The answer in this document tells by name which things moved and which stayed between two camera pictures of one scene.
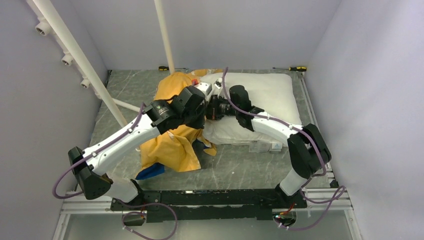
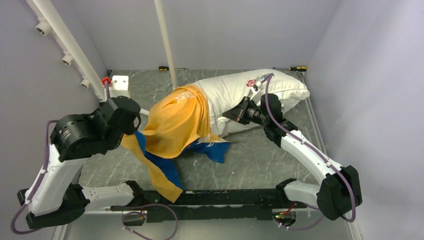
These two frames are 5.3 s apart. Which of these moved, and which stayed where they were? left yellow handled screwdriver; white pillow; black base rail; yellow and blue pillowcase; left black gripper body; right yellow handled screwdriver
Moved: left black gripper body; yellow and blue pillowcase; white pillow
Stayed: right yellow handled screwdriver; left yellow handled screwdriver; black base rail
